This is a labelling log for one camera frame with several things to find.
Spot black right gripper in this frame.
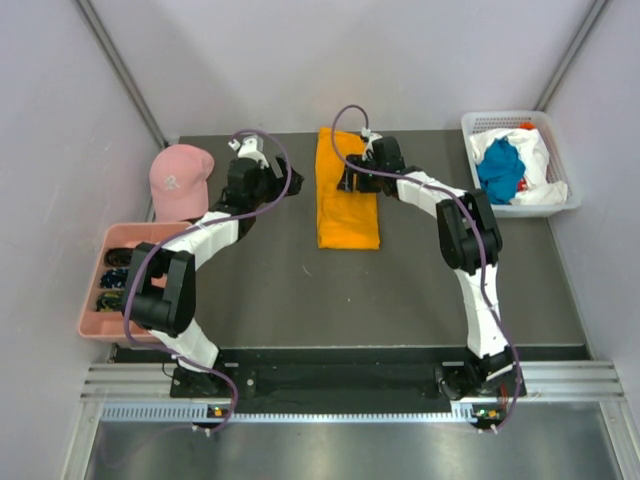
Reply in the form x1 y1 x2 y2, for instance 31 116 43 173
336 156 385 195

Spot orange t shirt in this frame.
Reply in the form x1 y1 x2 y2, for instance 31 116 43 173
315 127 380 250

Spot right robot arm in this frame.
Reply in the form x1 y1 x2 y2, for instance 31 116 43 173
337 128 515 399

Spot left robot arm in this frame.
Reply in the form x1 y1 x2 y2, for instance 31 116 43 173
121 153 304 397

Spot pink baseball cap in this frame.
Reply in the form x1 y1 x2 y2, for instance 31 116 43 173
149 144 215 222

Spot blue t shirt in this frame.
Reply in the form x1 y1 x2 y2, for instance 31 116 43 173
476 139 525 205

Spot black folded socks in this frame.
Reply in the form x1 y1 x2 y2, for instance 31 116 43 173
103 247 134 268

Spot blue patterned socks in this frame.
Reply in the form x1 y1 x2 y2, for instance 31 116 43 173
100 267 129 290

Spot white t shirt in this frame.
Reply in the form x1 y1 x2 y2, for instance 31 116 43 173
470 128 568 206

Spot green patterned socks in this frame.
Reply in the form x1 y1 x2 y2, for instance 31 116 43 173
95 290 124 313

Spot pink divided organizer tray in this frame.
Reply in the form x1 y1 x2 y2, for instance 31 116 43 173
77 222 190 343

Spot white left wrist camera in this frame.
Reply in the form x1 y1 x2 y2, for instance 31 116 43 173
228 134 275 180

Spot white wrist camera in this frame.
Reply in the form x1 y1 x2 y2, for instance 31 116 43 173
228 134 275 180
360 127 383 151

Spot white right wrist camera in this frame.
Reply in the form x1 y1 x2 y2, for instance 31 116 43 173
360 127 383 151

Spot aluminium frame rail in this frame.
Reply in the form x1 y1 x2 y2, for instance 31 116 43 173
81 361 624 428

